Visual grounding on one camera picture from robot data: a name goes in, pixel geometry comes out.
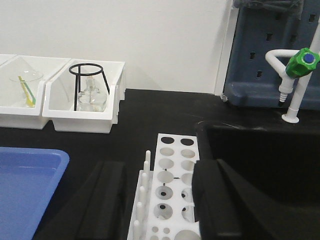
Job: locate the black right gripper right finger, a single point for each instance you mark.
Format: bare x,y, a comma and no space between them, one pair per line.
220,212

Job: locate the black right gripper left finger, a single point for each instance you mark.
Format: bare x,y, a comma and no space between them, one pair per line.
95,211

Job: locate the white test tube rack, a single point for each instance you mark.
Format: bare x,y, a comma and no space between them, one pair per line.
163,207

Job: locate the grey pegboard drying rack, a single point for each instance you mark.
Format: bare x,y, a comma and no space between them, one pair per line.
264,25

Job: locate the black lab sink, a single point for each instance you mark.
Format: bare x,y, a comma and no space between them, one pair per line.
274,172

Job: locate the blue plastic tray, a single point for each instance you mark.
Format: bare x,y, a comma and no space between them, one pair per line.
28,180

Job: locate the glass alcohol lamp flask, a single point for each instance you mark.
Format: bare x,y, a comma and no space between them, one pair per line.
91,99

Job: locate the right white storage bin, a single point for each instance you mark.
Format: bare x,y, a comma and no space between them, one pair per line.
61,106

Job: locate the white storage bin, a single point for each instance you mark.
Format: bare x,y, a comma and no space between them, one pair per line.
61,106
14,112

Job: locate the yellow green stirring sticks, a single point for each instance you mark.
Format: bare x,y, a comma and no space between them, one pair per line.
30,98

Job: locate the glass beaker in middle bin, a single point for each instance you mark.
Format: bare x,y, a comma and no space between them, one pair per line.
25,77

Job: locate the middle white storage bin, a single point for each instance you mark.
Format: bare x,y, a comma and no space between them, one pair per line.
14,112

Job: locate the white lab faucet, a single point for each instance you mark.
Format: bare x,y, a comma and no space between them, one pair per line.
295,68

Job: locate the black wire tripod stand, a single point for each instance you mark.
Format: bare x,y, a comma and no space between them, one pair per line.
81,71

